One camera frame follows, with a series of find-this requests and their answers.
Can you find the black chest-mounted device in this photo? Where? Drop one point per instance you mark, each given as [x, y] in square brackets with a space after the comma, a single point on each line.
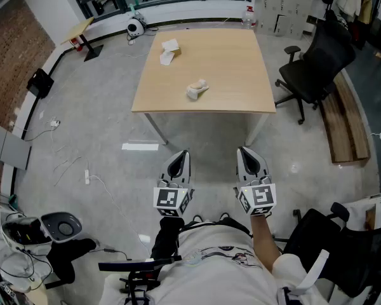
[139, 264]

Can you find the person's white shirt torso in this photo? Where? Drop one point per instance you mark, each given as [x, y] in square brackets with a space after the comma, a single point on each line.
[216, 272]

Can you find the white table leg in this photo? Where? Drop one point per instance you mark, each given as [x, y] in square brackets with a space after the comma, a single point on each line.
[155, 127]

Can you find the black mesh chair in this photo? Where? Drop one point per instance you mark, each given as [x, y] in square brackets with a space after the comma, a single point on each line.
[346, 256]

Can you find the black box on floor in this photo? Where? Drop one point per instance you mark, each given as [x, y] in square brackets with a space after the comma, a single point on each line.
[39, 83]

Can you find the small wooden side table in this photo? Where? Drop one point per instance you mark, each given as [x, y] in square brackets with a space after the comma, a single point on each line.
[82, 32]

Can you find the black office chair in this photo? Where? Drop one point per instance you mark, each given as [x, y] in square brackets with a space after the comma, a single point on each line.
[317, 71]

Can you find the clear water bottle red cap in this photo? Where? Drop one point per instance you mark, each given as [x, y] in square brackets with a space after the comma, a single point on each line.
[249, 17]

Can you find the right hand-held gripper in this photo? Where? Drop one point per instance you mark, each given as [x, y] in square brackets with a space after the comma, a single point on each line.
[260, 197]

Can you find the long white power strip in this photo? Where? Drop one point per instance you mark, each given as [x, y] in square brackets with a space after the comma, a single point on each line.
[87, 177]

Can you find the white paper sheet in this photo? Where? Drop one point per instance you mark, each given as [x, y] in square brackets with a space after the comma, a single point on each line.
[140, 146]

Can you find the white tissue paper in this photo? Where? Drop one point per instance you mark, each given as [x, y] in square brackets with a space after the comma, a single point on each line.
[167, 51]

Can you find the person's right forearm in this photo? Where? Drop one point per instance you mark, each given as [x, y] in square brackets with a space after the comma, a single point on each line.
[265, 240]

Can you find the person's left forearm black sleeve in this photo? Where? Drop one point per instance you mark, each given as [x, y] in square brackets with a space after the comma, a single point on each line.
[166, 234]

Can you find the grey metal lockers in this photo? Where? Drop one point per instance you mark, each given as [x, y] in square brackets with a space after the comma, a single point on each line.
[282, 8]

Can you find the white and grey headset device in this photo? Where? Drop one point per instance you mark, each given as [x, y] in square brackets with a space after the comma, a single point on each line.
[38, 230]

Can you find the white round appliance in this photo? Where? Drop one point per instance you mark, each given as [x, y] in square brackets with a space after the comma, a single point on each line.
[136, 25]

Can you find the red fire extinguisher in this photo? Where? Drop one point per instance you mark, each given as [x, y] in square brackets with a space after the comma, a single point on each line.
[77, 44]

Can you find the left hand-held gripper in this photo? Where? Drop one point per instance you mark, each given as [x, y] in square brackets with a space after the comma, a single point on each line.
[166, 199]

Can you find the grey panel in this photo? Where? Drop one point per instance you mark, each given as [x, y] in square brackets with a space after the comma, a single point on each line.
[9, 146]

